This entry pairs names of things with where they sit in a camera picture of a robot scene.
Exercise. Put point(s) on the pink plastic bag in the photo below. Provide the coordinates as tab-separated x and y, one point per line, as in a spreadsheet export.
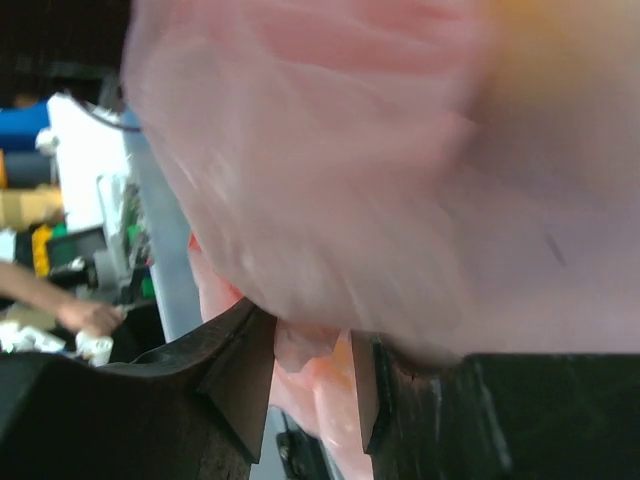
448	178

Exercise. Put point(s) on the white enclosure wall panel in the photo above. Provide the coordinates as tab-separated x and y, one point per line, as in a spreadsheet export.
96	163

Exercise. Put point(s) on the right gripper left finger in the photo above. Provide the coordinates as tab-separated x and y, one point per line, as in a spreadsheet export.
192	409

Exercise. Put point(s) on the person forearm in background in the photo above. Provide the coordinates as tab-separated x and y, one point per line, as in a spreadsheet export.
18	284

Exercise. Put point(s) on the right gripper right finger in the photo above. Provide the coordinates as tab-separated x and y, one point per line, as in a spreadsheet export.
498	416

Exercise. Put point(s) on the person hand in background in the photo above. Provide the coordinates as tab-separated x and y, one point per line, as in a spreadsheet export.
94	318

